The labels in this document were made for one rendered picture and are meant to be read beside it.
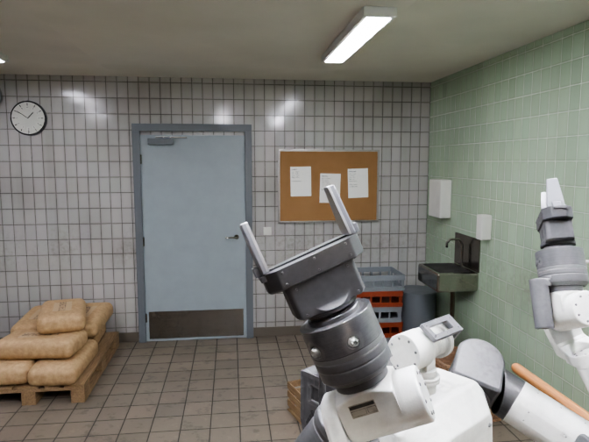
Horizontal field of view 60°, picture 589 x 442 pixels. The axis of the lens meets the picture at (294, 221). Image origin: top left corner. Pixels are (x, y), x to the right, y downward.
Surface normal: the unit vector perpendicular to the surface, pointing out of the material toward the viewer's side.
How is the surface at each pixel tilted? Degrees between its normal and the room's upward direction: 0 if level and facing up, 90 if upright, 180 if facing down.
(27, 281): 90
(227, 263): 90
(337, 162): 90
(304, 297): 83
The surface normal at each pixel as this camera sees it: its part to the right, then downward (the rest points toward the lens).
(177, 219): 0.12, 0.11
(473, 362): 0.09, -0.76
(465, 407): 0.47, -0.64
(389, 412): -0.20, 0.15
